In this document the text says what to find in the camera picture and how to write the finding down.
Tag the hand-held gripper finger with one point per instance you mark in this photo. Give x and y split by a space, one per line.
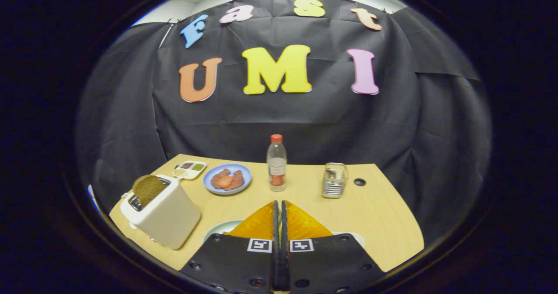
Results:
284 263
276 263

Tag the brown toast slice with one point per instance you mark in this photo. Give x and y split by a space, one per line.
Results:
149 190

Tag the white round plate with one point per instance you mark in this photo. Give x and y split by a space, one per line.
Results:
218 228

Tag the brown meat patty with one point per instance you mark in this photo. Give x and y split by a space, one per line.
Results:
218 178
237 180

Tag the blue round plate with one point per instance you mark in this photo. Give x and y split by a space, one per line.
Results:
242 174

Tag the red tomato slice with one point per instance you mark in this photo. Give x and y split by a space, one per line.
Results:
225 182

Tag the clear bottle with red cap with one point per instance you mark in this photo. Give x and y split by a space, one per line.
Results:
277 167

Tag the white toaster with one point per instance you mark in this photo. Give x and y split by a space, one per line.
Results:
174 220

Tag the white divided condiment tray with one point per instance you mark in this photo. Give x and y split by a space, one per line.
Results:
189 170

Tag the black backdrop cloth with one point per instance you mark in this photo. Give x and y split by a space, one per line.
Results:
279 124

